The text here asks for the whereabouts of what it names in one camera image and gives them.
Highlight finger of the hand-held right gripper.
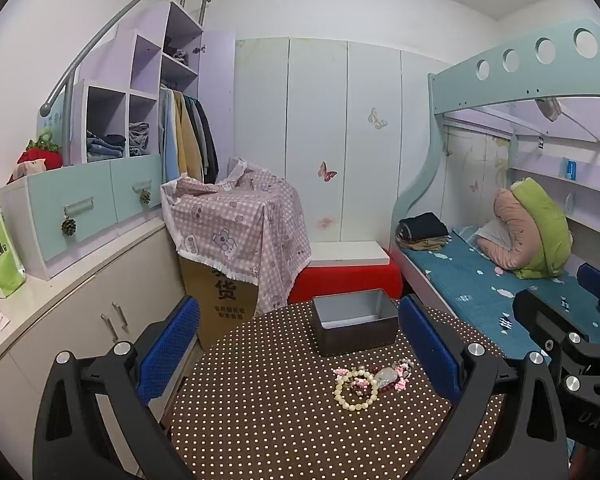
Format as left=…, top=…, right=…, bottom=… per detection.
left=577, top=262, right=600, bottom=336
left=512, top=287, right=600, bottom=461

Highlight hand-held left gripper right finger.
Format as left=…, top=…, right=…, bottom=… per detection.
left=397, top=296, right=571, bottom=480

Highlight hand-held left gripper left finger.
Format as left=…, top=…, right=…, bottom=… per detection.
left=32, top=296, right=202, bottom=480

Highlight pink flower bracelet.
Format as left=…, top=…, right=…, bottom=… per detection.
left=331, top=367, right=411, bottom=392

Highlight dark grey metal tin box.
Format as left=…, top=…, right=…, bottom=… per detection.
left=311, top=287, right=400, bottom=358

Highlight cream bead bracelet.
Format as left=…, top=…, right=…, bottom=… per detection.
left=334, top=369, right=379, bottom=415

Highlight teal candy print bed sheet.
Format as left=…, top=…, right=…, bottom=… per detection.
left=397, top=225, right=600, bottom=361

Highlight brown cardboard box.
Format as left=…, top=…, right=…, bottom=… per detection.
left=180, top=252, right=261, bottom=351

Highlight pink green rolled quilt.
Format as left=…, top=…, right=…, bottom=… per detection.
left=476, top=176, right=573, bottom=281

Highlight white pillow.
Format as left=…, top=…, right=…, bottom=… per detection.
left=472, top=220, right=506, bottom=251

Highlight cream low cabinet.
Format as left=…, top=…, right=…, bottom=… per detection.
left=0, top=215, right=201, bottom=461

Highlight folded tan clothes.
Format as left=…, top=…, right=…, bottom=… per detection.
left=397, top=235, right=452, bottom=252

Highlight brown polka dot tablecloth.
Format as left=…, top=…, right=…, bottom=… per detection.
left=167, top=300, right=511, bottom=480

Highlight red storage stool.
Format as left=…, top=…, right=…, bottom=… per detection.
left=287, top=249, right=405, bottom=306

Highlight folded dark clothes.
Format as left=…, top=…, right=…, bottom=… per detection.
left=396, top=211, right=451, bottom=242

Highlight white board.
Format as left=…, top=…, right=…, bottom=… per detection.
left=307, top=241, right=392, bottom=268

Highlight pink checked cloth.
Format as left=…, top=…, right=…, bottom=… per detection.
left=160, top=156, right=313, bottom=316

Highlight teal drawer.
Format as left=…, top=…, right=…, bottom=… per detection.
left=111, top=154, right=163, bottom=221
left=24, top=160, right=122, bottom=263

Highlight grey hanging object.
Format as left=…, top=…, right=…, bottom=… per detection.
left=534, top=96, right=563, bottom=122

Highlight folded blue jeans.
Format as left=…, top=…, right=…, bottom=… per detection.
left=86, top=132, right=127, bottom=163

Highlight folded grey clothes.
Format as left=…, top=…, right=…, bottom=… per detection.
left=127, top=121, right=151, bottom=157

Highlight dark hanging jackets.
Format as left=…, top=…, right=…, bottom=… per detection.
left=185, top=97, right=221, bottom=185

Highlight light blue hanging shirt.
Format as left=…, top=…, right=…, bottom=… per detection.
left=159, top=86, right=181, bottom=183

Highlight red strawberry plush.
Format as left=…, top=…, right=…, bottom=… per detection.
left=7, top=130, right=63, bottom=183

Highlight purple cabinet door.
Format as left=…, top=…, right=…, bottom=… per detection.
left=197, top=30, right=237, bottom=183

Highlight purple stair shelf unit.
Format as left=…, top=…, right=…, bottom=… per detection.
left=0, top=0, right=237, bottom=281

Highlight dark clothes in cubby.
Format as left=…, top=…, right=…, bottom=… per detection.
left=162, top=35, right=191, bottom=66

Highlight grey metal handrail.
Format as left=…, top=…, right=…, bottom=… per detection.
left=39, top=0, right=211, bottom=166

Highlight teal bunk bed frame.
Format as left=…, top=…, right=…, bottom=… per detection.
left=390, top=17, right=600, bottom=321

